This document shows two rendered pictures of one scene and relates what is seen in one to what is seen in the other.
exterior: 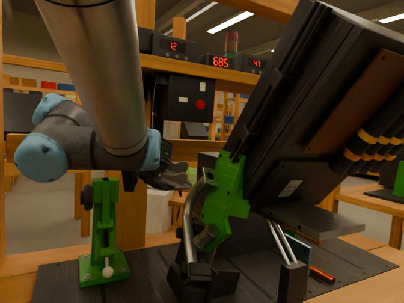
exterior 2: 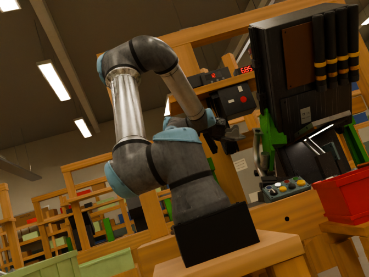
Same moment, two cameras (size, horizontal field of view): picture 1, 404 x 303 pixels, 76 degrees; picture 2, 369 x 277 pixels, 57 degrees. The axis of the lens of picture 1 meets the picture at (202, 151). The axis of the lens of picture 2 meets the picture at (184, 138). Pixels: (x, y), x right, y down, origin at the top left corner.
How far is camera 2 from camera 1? 0.97 m
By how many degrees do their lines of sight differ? 27
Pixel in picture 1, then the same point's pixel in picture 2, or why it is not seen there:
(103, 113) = (184, 100)
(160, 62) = (209, 87)
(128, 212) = (228, 185)
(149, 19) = (196, 69)
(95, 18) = (174, 75)
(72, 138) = (179, 123)
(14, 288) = not seen: hidden behind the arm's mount
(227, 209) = (269, 139)
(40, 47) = not seen: hidden behind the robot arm
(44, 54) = not seen: hidden behind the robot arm
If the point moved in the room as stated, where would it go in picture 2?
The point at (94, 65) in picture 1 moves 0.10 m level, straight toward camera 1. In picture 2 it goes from (177, 86) to (175, 75)
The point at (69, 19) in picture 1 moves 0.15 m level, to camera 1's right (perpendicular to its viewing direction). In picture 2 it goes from (169, 78) to (208, 59)
